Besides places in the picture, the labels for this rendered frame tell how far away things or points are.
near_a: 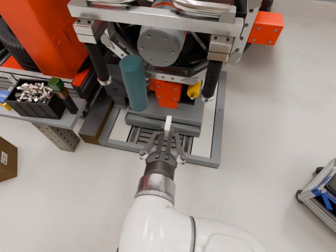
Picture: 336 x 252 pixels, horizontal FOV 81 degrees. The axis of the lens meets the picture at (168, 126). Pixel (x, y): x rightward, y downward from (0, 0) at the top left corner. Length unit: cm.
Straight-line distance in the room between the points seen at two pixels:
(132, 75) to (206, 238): 57
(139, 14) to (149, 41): 11
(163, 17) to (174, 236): 46
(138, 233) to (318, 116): 168
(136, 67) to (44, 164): 102
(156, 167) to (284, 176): 112
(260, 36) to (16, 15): 87
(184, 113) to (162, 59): 65
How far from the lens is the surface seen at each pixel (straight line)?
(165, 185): 45
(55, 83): 91
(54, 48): 101
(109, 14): 56
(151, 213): 41
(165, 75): 89
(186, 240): 41
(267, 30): 75
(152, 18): 53
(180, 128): 125
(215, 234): 43
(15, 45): 152
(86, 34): 59
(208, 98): 62
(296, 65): 221
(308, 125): 178
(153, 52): 64
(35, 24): 97
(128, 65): 76
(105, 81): 68
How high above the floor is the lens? 123
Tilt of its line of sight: 58 degrees down
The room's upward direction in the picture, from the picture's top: straight up
